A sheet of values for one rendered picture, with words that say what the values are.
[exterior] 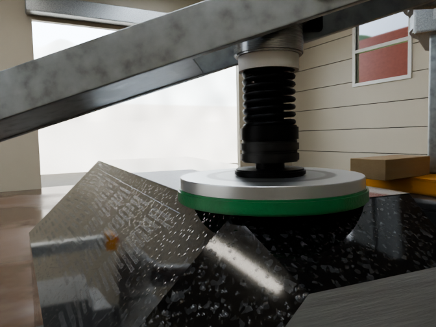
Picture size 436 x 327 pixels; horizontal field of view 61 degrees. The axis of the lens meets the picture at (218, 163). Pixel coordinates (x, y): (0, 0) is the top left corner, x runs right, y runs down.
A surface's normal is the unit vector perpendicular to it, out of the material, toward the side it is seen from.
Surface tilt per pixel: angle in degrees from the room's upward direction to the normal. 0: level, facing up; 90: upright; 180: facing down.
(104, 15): 90
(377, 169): 90
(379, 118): 90
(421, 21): 90
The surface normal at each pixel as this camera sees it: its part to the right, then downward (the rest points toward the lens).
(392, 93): -0.88, 0.05
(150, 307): -0.66, -0.67
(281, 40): 0.21, 0.07
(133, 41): -0.08, 0.07
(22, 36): 0.48, 0.05
